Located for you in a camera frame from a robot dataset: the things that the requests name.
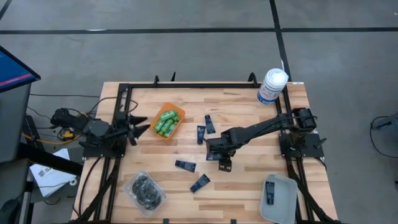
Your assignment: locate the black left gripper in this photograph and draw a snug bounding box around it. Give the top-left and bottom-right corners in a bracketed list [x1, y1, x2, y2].
[111, 111, 152, 146]

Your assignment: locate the grey plastic bin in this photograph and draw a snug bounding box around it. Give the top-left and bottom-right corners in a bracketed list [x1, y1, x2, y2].
[258, 173, 299, 224]

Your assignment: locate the orange plastic bin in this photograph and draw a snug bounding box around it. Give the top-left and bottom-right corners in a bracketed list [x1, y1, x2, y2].
[149, 101, 186, 142]

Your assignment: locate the computer monitor blue screen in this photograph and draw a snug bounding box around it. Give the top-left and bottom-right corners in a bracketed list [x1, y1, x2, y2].
[0, 45, 41, 93]

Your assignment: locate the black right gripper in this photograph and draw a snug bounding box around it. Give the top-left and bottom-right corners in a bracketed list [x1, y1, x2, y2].
[205, 127, 247, 172]

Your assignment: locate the white paper booklet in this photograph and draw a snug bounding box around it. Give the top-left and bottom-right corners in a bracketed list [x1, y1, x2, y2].
[29, 148, 78, 198]

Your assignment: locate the yellow cable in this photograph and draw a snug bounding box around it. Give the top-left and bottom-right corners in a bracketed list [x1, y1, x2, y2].
[21, 129, 83, 146]

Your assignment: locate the black item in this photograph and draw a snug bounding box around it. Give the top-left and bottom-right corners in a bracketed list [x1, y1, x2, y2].
[131, 175, 150, 190]
[132, 184, 149, 200]
[146, 194, 163, 211]
[141, 186, 159, 205]

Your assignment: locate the grey cabinet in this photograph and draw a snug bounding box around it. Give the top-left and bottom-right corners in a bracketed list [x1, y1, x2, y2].
[0, 83, 32, 163]

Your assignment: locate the black floor cable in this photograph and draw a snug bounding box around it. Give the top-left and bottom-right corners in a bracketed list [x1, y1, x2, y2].
[369, 115, 398, 159]

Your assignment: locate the clear plastic bin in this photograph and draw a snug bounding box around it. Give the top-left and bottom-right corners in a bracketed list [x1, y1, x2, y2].
[123, 169, 169, 218]

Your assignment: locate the black support beam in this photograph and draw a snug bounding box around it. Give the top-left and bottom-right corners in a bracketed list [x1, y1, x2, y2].
[17, 142, 83, 175]

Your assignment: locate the white wipes canister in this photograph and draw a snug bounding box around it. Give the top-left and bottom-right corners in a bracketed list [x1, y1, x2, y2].
[256, 68, 290, 106]

